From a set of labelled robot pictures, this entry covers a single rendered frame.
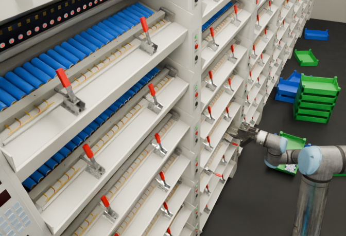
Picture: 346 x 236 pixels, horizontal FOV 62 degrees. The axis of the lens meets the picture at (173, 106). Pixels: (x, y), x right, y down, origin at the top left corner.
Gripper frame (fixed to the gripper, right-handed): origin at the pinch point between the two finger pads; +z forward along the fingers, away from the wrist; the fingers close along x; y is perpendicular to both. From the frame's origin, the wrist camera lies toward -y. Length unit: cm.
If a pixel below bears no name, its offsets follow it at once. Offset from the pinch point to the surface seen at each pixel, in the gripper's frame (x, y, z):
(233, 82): -4.3, 33.1, -0.2
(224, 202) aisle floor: 11, -61, -8
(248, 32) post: -13, 60, -3
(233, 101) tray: -10.6, 15.1, 0.2
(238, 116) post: -12.7, 1.8, -3.6
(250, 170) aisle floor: -26, -61, -16
